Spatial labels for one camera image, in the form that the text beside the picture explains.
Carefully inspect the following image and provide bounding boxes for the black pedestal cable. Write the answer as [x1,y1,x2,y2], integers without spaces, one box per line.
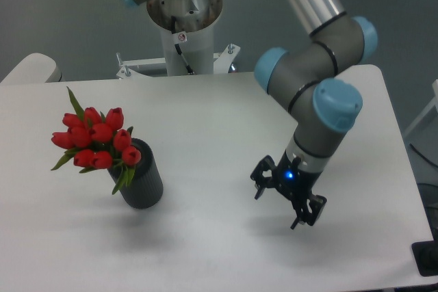
[170,14,196,76]

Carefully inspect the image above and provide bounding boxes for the white pedestal base frame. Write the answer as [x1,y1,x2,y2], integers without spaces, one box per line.
[116,43,241,79]

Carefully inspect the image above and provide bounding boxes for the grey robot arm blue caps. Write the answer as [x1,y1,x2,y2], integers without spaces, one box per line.
[123,0,378,225]

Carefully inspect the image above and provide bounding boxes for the white frame at right edge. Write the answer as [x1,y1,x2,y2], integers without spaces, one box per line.
[402,80,437,140]

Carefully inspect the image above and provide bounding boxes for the dark grey ribbed vase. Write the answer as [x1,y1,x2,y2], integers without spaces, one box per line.
[119,138,164,209]

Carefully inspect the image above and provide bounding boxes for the black cable on floor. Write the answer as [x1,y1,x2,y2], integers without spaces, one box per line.
[409,143,438,166]

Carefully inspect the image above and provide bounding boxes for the black device at table corner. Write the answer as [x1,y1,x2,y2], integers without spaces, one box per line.
[411,241,437,277]

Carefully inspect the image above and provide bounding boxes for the white chair armrest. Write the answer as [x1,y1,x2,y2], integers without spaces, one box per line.
[1,53,64,85]

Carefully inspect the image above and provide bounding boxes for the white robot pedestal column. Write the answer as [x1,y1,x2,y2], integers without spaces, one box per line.
[146,0,222,76]

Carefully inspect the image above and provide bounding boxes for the red tulip bouquet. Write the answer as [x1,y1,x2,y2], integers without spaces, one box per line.
[51,88,142,194]

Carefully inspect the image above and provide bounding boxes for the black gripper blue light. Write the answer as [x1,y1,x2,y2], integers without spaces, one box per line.
[250,152,327,230]

